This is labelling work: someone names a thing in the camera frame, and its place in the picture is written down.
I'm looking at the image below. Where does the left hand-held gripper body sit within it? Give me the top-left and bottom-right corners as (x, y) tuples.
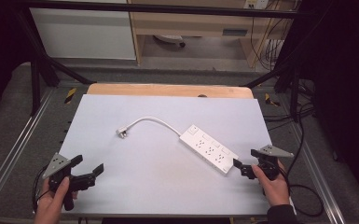
(41, 152), (97, 212)

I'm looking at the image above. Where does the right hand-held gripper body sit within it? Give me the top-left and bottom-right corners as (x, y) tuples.
(250, 144), (295, 182)

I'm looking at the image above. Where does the white power strip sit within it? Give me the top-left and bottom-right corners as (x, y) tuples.
(178, 123), (240, 177)

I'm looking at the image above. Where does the person's right hand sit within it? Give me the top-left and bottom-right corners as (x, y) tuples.
(251, 160), (291, 207)

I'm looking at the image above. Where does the person's left hand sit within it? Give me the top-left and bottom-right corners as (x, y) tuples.
(33, 175), (79, 224)

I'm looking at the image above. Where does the white board table cover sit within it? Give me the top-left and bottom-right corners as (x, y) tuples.
(58, 93), (274, 217)

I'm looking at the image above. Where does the white plug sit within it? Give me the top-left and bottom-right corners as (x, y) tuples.
(116, 125), (131, 140)

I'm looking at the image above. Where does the wooden table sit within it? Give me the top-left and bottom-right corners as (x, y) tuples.
(86, 82), (255, 100)

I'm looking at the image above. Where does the white cabinet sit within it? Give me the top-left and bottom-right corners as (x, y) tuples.
(29, 7), (137, 61)

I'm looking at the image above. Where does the light wooden desk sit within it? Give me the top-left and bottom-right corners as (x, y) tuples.
(126, 0), (297, 68)

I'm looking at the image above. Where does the office chair base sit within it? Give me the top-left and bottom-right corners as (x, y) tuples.
(153, 34), (187, 49)

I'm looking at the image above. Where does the black metal crossbar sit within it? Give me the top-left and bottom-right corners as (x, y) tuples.
(23, 1), (300, 19)

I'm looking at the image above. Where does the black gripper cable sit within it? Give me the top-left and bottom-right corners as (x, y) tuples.
(31, 165), (51, 214)
(278, 102), (325, 218)

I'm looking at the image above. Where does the aluminium rail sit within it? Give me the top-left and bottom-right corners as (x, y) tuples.
(291, 123), (347, 224)
(0, 89), (56, 213)

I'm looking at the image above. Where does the white power strip cable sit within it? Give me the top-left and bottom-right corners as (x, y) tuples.
(126, 116), (183, 137)

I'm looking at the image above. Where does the black metal frame stand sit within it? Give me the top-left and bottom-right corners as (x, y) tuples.
(242, 8), (304, 123)
(14, 8), (97, 117)

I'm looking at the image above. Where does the bundle of hanging cables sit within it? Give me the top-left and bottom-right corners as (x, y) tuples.
(249, 8), (294, 72)

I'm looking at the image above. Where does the white wall socket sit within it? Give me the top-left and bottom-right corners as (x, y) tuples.
(242, 0), (270, 10)

